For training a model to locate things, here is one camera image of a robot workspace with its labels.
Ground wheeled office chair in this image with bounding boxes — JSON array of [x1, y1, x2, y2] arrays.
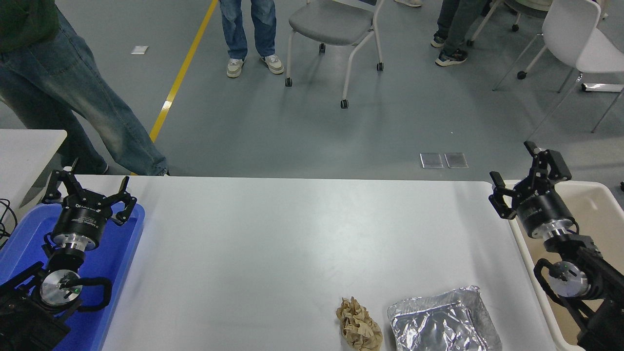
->
[[467, 0, 554, 47]]

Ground white side table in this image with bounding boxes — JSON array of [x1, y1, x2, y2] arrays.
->
[[0, 129, 67, 220]]

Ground white plastic chair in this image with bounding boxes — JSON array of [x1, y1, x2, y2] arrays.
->
[[492, 0, 624, 143]]

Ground foil tray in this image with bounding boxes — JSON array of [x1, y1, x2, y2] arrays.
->
[[388, 286, 503, 351]]

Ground blue plastic tray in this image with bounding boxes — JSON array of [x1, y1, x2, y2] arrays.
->
[[0, 202, 146, 351]]

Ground tan paper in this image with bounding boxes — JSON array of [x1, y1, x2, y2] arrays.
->
[[335, 296, 383, 351]]

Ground black cable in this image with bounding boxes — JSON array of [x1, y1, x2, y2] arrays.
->
[[0, 198, 19, 249]]

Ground large pale plastic bin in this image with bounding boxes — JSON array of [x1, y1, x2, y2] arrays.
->
[[502, 180, 624, 351]]

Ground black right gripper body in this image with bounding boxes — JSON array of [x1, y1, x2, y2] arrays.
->
[[516, 188, 576, 234]]

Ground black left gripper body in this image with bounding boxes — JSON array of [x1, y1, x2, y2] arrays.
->
[[51, 196, 115, 241]]

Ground grey seat wheeled chair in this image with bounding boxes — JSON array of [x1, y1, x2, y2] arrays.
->
[[284, 0, 386, 109]]

